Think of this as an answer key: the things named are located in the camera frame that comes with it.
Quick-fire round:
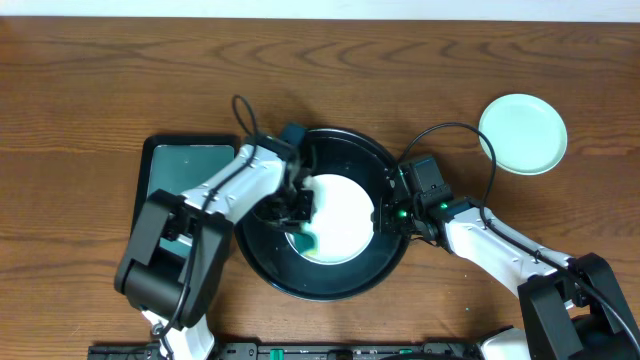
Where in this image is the green yellow sponge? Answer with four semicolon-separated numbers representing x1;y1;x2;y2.
292;232;319;256

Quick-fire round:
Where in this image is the white plate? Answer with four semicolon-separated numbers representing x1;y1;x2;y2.
285;174;374;266

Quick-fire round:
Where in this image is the mint green plate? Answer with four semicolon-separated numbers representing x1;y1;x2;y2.
479;94;568;176

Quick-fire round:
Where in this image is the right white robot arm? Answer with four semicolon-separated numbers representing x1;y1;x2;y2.
374;156;639;359

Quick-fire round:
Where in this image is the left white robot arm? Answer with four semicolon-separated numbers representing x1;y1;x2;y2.
114;124;313;359

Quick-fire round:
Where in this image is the round black tray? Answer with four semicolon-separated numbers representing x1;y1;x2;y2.
235;128;409;301

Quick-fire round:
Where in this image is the black rectangular sponge tray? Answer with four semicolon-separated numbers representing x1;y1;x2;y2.
129;132;241;261

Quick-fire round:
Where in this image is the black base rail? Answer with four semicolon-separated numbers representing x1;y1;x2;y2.
86;342;484;360

